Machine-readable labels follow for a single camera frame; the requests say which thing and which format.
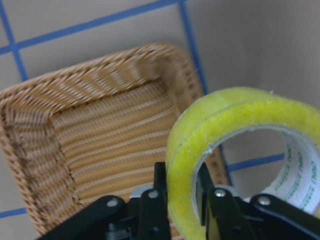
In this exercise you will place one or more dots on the yellow tape roll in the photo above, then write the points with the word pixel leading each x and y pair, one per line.
pixel 225 113

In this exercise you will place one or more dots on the brown wicker basket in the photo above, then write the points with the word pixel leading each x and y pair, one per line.
pixel 93 129

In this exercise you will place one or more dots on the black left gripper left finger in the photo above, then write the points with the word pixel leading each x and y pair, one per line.
pixel 153 222

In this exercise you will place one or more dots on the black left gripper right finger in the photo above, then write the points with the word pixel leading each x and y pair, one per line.
pixel 218 212

